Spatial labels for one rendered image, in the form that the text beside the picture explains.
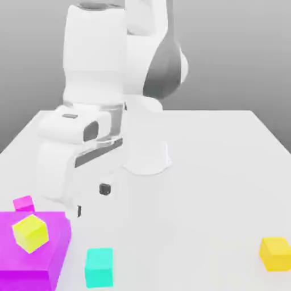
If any small golden yellow cube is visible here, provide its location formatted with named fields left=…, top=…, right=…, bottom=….
left=259, top=236, right=291, bottom=273

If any small magenta cube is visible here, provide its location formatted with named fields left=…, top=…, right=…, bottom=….
left=13, top=195, right=36, bottom=213

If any small cyan cube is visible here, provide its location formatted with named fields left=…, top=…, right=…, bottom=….
left=84, top=247, right=114, bottom=289

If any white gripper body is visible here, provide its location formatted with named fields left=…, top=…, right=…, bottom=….
left=35, top=137, right=124, bottom=211

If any small lime yellow cube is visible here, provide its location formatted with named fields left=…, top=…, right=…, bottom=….
left=12, top=214, right=49, bottom=255

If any large magenta box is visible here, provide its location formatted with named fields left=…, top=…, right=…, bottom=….
left=0, top=210, right=73, bottom=291

